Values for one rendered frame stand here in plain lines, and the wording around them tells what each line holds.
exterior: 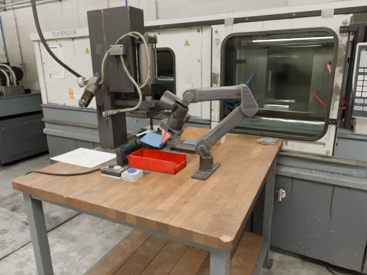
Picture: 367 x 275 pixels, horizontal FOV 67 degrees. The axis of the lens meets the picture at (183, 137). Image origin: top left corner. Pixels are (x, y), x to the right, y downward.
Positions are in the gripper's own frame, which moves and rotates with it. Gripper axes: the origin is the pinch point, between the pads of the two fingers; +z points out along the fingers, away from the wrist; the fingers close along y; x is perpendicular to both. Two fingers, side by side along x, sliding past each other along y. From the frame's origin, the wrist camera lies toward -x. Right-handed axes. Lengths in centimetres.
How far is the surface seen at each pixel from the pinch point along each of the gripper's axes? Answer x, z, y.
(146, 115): -10.4, 0.3, 17.9
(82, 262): -15, 129, 13
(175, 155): -5.9, 5.7, -6.7
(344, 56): -70, -71, -43
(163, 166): 5.5, 7.2, -7.4
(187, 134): -43.0, 10.1, 2.7
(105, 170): 18.7, 19.1, 10.8
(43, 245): 33, 64, 15
